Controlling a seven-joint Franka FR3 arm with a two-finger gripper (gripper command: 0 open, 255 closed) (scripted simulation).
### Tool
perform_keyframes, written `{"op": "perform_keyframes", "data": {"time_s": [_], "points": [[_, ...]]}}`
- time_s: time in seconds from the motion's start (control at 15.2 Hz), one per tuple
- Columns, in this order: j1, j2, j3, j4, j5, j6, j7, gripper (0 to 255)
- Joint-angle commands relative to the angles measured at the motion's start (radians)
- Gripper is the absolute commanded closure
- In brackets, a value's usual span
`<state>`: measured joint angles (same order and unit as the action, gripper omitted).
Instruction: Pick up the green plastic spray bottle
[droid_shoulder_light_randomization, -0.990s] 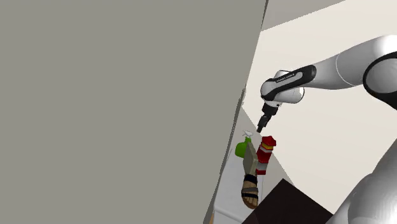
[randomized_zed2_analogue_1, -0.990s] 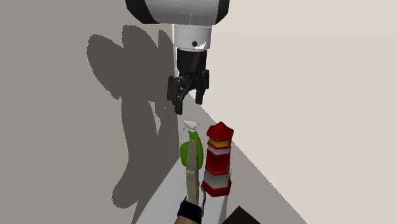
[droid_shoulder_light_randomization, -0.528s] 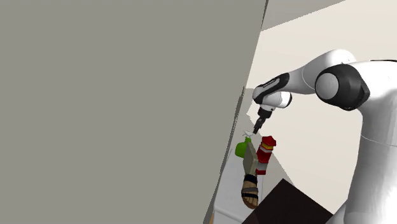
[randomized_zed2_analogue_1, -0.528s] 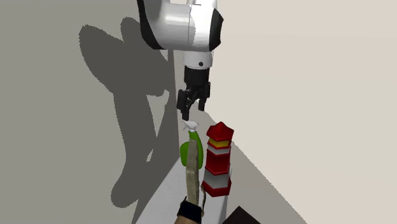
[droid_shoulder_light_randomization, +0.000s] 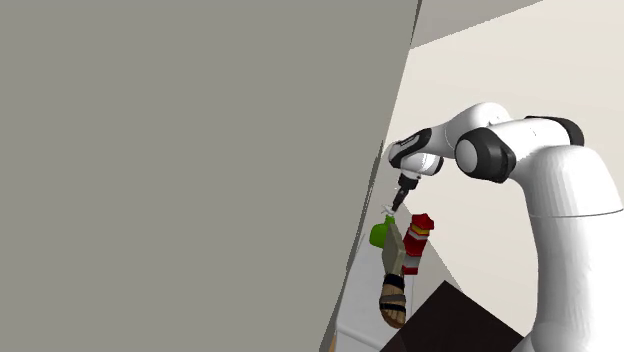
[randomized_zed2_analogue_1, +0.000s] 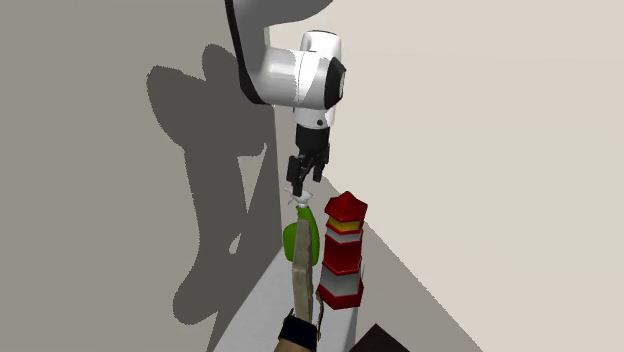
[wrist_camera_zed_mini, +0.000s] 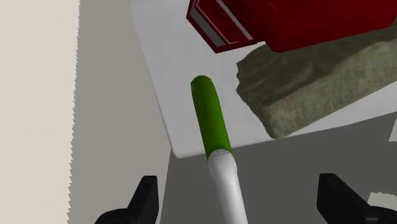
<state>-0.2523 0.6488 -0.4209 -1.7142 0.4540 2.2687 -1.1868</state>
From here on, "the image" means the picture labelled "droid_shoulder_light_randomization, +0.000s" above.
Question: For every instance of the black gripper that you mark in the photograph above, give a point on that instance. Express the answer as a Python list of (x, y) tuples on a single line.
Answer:
[(405, 185)]

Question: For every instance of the red and white canister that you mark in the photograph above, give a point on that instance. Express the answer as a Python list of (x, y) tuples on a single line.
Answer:
[(417, 244)]

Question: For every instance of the dark robot stand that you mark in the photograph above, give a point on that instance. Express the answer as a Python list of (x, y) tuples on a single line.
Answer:
[(453, 322)]

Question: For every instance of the green spray bottle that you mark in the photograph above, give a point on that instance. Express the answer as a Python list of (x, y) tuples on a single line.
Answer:
[(378, 235)]

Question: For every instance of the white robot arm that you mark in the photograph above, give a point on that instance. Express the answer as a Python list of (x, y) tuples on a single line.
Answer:
[(565, 204)]

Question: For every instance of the olive flat box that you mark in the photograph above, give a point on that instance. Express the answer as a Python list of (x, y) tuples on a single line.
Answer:
[(393, 251)]

